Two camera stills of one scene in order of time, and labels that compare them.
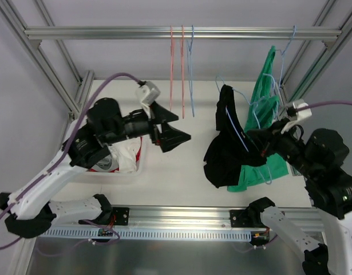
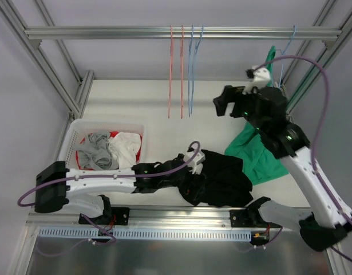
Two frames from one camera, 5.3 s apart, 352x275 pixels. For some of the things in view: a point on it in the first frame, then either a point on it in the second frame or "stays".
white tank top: x=125 y=153 stays
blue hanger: x=253 y=105 → x=193 y=67
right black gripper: x=271 y=141 → x=234 y=101
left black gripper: x=155 y=129 → x=181 y=169
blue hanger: x=283 y=53 stays
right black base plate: x=240 y=218 stays
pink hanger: x=182 y=56 stays
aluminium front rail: x=151 y=217 stays
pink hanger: x=171 y=49 stays
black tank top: x=230 y=148 → x=222 y=183
